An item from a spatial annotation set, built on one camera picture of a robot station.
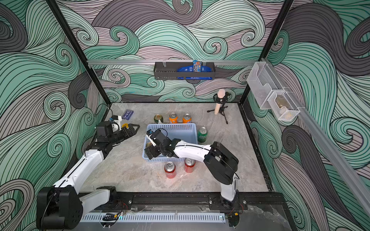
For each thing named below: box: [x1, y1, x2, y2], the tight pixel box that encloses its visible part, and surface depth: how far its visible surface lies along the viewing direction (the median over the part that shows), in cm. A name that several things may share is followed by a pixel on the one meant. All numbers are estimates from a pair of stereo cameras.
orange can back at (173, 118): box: [169, 112, 179, 124], surface depth 100 cm
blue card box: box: [121, 109, 134, 121], surface depth 113 cm
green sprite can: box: [197, 126, 208, 143], surface depth 92 cm
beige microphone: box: [214, 88, 226, 116], surface depth 90 cm
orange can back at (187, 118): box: [182, 113, 193, 124], surface depth 100 cm
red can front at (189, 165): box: [184, 157, 196, 174], surface depth 79 cm
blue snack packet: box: [177, 60, 213, 80], surface depth 94 cm
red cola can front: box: [163, 161, 177, 180], surface depth 77 cm
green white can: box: [153, 114, 164, 124], surface depth 100 cm
